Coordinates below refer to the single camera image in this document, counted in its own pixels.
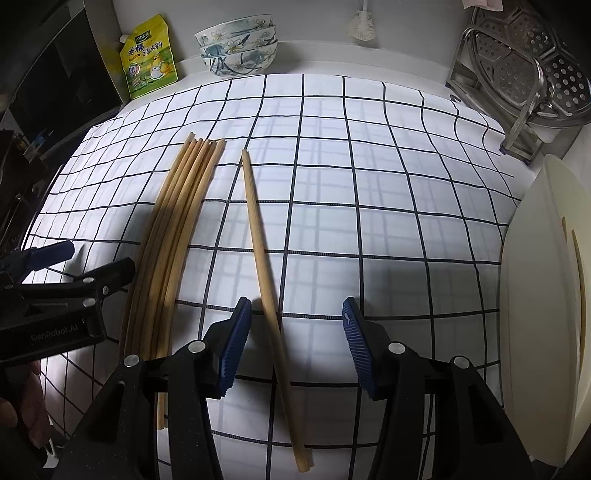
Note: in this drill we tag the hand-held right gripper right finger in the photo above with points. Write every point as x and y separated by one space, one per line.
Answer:
358 341

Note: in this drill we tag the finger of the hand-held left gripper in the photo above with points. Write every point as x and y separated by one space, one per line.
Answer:
51 253
101 279

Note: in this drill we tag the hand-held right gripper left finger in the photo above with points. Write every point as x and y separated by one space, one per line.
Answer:
233 350

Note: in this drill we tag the bundle of wooden chopsticks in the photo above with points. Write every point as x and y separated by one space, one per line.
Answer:
171 221

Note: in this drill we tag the cream plastic basin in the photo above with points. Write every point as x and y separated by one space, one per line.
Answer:
535 300

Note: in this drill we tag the person's left hand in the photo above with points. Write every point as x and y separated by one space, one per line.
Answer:
39 415

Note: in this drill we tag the white grid-pattern cloth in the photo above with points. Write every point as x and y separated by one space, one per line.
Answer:
369 207

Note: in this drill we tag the black glass cabinet door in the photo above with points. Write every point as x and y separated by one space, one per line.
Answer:
60 69

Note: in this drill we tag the yellow seasoning pouch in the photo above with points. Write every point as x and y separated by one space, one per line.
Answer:
147 64

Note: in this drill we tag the stainless steel rack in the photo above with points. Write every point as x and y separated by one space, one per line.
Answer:
524 124

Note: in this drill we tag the perforated steel steamer plate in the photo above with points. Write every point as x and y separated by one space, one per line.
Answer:
569 83
508 78

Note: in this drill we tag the white hanging dish brush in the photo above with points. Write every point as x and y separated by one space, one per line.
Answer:
362 30

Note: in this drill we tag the pink cloth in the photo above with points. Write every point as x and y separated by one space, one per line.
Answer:
482 3

